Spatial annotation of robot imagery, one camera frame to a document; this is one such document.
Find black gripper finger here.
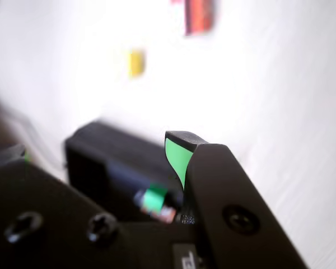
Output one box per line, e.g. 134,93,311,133
164,130,309,269
0,143,141,269

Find green wooden cube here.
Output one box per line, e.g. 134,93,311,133
143,182,169,211

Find yellow wooden cube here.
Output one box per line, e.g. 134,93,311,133
128,49,146,78

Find orange box with white print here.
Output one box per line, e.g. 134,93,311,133
184,0,218,36

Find black cardboard box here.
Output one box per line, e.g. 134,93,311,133
69,120,185,222

